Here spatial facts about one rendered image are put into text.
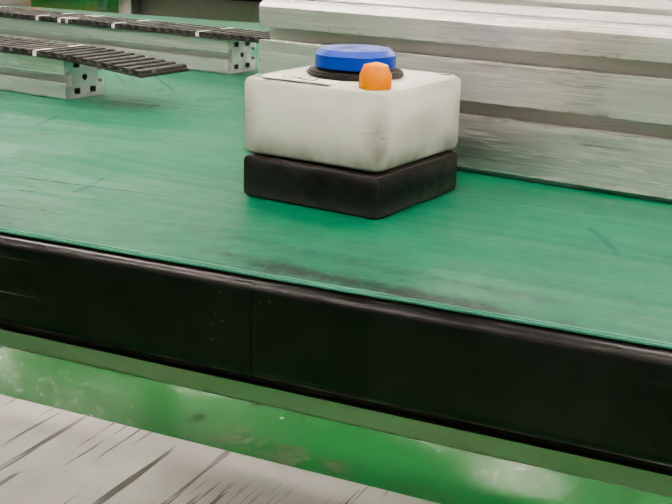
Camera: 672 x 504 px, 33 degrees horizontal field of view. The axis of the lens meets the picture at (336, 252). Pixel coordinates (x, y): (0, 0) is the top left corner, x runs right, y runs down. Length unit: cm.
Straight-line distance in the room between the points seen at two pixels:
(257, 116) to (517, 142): 15
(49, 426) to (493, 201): 116
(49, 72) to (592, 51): 43
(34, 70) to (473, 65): 38
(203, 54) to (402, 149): 51
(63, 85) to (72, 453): 80
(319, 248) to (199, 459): 107
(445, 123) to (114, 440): 109
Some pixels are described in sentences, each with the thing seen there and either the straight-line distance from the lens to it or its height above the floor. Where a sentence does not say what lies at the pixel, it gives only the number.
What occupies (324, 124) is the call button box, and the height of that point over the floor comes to 82.
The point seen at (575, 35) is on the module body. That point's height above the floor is 86.
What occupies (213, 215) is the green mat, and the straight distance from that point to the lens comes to 53.
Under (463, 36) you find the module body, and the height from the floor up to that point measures 85.
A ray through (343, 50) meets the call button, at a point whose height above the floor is 85.
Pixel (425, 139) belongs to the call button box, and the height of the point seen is 81.
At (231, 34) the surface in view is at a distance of 100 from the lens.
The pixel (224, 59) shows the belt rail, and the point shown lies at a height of 79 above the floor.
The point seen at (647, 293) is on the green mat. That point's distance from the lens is 45.
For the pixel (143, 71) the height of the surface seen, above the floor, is 81.
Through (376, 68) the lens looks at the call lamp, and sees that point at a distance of 52.
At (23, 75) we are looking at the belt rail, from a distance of 91.
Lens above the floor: 92
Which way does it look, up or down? 17 degrees down
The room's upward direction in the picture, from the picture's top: 1 degrees clockwise
